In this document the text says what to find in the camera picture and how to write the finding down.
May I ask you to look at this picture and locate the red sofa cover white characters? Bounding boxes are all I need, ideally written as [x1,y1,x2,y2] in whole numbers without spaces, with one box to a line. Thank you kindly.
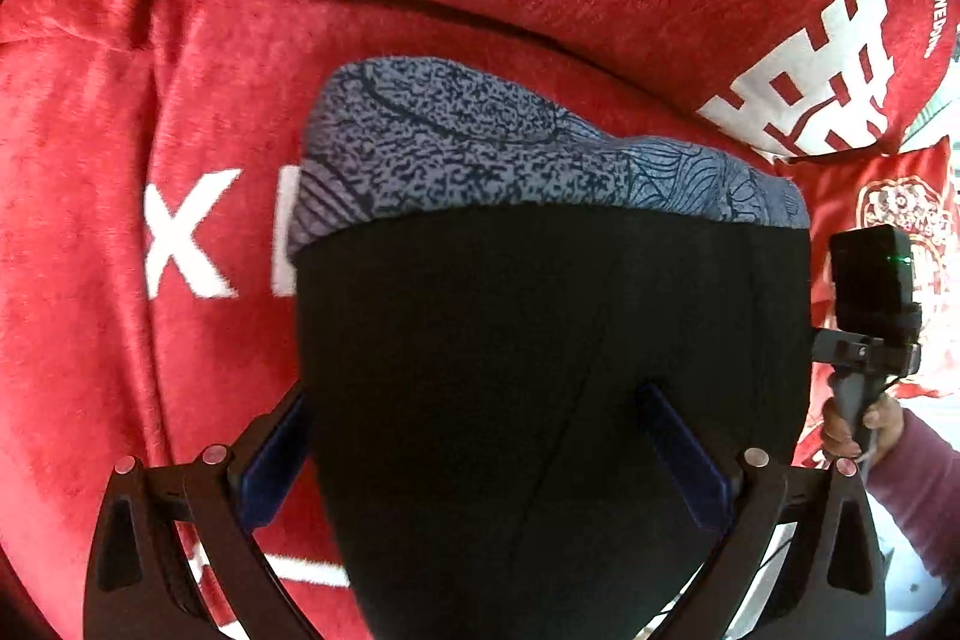
[2,0,958,638]

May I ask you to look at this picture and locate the red satin embroidered cushion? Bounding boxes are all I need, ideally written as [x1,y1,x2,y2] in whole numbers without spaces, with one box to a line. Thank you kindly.
[776,140,958,443]

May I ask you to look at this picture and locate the pink sleeved forearm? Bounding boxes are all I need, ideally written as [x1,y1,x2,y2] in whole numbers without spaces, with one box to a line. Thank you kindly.
[867,411,960,583]

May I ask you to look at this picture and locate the person's right hand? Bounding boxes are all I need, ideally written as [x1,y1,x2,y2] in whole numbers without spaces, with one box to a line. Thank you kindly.
[820,395,905,466]

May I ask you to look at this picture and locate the black pants blue patterned waistband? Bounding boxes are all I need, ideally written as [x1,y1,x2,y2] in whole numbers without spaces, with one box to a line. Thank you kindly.
[290,57,811,638]

